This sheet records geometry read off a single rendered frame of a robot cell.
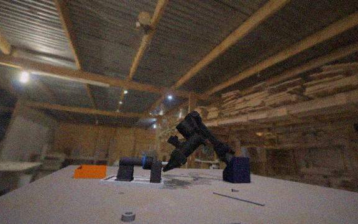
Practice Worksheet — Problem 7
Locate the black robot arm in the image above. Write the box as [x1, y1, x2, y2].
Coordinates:
[167, 111, 235, 165]

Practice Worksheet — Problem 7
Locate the orange rectangular tray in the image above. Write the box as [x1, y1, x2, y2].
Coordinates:
[73, 165, 106, 179]

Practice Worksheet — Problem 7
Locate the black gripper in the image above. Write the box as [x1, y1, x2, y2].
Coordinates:
[163, 140, 195, 172]

